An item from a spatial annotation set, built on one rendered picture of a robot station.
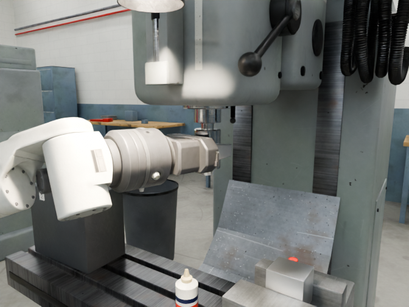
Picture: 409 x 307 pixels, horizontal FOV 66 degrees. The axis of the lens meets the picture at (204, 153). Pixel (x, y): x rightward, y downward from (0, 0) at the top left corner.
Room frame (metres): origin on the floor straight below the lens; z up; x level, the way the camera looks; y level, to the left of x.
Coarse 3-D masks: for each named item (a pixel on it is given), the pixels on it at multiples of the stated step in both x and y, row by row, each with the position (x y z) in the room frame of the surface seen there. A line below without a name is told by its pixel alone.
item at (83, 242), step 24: (120, 192) 0.77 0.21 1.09; (48, 216) 0.76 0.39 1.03; (96, 216) 0.71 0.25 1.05; (120, 216) 0.77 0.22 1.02; (48, 240) 0.76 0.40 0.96; (72, 240) 0.71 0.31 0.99; (96, 240) 0.71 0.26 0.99; (120, 240) 0.77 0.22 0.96; (72, 264) 0.71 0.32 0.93; (96, 264) 0.70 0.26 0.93
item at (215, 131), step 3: (195, 129) 0.55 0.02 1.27; (198, 129) 0.54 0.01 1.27; (201, 129) 0.54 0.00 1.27; (204, 129) 0.54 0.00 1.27; (207, 129) 0.54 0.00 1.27; (210, 129) 0.54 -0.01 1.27; (213, 129) 0.54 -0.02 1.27; (216, 129) 0.54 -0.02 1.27; (219, 129) 0.55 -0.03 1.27; (195, 132) 0.54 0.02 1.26; (198, 132) 0.54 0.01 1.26; (201, 132) 0.53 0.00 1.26; (204, 132) 0.53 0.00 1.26; (207, 132) 0.53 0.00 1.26; (210, 132) 0.53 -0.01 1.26; (213, 132) 0.53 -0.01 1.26; (216, 132) 0.54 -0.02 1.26; (219, 132) 0.54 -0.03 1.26; (198, 135) 0.54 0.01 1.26; (201, 135) 0.53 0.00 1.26; (204, 135) 0.53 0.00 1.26; (207, 135) 0.53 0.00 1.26; (210, 135) 0.53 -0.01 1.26; (213, 135) 0.53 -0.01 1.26; (216, 135) 0.54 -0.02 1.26
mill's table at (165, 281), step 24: (24, 264) 0.73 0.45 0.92; (48, 264) 0.73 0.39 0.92; (120, 264) 0.73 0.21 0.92; (144, 264) 0.75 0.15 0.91; (168, 264) 0.73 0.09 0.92; (24, 288) 0.72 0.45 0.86; (48, 288) 0.66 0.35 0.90; (72, 288) 0.63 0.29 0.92; (96, 288) 0.65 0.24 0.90; (120, 288) 0.63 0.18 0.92; (144, 288) 0.63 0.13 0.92; (168, 288) 0.63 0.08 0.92; (216, 288) 0.63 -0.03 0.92
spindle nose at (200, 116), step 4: (196, 112) 0.54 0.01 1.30; (200, 112) 0.53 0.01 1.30; (204, 112) 0.53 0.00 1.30; (208, 112) 0.53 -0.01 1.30; (212, 112) 0.53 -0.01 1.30; (216, 112) 0.54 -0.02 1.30; (220, 112) 0.55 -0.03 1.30; (196, 116) 0.54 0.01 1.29; (200, 116) 0.53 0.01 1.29; (204, 116) 0.53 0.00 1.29; (208, 116) 0.53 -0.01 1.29; (212, 116) 0.53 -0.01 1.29; (216, 116) 0.54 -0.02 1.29; (220, 116) 0.55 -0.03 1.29; (196, 120) 0.54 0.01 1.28; (200, 120) 0.53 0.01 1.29; (204, 120) 0.53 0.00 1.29; (208, 120) 0.53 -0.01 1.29; (212, 120) 0.53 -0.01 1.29; (216, 120) 0.54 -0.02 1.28; (220, 120) 0.55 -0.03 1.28
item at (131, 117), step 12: (96, 120) 6.16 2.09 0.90; (108, 120) 6.00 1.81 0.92; (120, 120) 6.53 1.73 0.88; (132, 120) 6.15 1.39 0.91; (144, 120) 5.58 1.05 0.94; (180, 132) 5.73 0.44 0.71; (408, 144) 3.22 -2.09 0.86; (408, 156) 3.23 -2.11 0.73; (408, 168) 3.23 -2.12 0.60; (408, 180) 3.22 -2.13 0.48; (408, 192) 3.60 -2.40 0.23; (408, 204) 3.23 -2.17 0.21
